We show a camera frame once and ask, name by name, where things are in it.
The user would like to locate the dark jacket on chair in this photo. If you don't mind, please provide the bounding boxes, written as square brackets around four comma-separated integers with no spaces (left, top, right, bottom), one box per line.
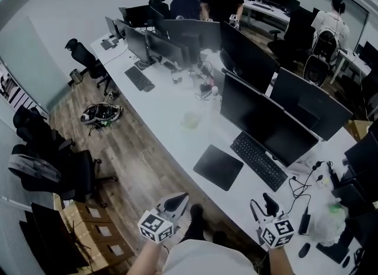
[170,0,202,21]

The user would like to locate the white framed office chair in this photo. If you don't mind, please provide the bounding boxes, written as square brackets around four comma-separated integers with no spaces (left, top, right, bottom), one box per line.
[302,54,331,89]

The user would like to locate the clear plastic container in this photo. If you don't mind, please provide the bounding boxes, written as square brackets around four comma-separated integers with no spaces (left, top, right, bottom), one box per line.
[180,110,204,131]

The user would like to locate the black power cable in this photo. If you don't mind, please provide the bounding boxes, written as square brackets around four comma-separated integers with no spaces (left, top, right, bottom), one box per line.
[287,167,318,219]

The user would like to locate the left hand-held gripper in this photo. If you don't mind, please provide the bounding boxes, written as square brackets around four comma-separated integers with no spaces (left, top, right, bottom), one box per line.
[137,192,190,244]

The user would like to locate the grey backpack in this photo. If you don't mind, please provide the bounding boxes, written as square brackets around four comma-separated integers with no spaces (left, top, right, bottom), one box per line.
[8,152,62,192]

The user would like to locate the stack of cardboard boxes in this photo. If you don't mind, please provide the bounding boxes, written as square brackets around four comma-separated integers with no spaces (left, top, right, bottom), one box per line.
[53,199,135,270]

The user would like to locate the person's right forearm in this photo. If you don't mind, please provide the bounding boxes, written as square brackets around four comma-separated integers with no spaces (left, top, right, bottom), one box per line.
[267,244,299,275]

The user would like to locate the black monitor panels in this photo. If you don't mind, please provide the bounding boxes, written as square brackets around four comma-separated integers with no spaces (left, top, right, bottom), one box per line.
[18,202,90,270]

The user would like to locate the tangle of black cables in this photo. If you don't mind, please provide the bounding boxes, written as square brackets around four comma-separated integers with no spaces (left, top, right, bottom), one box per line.
[170,60,221,102]

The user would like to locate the clear plastic bag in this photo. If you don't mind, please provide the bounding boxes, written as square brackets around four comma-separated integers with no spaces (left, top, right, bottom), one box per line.
[312,199,348,247]

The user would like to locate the backpack with cables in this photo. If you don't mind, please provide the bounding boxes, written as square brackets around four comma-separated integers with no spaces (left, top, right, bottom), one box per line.
[80,101,123,128]

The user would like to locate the black mouse pad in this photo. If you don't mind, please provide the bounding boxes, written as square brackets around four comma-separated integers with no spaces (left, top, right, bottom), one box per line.
[193,144,245,192]

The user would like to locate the large black monitor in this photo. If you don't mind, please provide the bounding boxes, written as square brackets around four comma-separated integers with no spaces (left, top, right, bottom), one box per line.
[219,72,320,169]

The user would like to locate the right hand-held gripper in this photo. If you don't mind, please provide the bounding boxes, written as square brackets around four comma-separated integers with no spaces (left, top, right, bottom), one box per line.
[250,192,296,250]

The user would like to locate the white background desk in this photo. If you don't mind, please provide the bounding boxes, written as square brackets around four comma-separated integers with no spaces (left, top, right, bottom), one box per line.
[242,0,292,25]
[330,47,373,86]

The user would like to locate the person's white shirt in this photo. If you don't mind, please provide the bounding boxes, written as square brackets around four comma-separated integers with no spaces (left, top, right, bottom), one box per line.
[161,239,255,275]

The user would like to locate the black power adapter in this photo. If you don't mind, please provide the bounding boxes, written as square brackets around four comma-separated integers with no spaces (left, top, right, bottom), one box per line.
[298,212,311,236]

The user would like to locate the black earphones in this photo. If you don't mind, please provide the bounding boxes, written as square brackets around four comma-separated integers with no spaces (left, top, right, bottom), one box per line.
[312,160,326,183]

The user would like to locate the black monitor stand base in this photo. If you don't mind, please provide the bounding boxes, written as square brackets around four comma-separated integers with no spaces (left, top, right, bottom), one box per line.
[315,237,353,265]

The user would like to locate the person's left forearm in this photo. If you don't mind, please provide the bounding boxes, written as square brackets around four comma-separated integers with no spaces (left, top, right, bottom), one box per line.
[126,239,168,275]

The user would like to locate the metal trash can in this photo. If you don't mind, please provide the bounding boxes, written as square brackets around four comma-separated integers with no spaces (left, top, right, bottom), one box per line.
[69,69,84,86]

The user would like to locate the person's dark legs and shoes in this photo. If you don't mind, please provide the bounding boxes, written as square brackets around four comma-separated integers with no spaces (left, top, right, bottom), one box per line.
[178,203,229,244]

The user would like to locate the brown cardboard box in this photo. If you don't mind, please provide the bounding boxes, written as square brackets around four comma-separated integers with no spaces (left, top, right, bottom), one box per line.
[344,119,373,142]

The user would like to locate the black office chair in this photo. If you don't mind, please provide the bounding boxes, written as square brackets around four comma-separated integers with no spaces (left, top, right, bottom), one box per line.
[148,0,171,19]
[65,38,112,96]
[266,7,314,71]
[12,105,74,162]
[17,146,119,208]

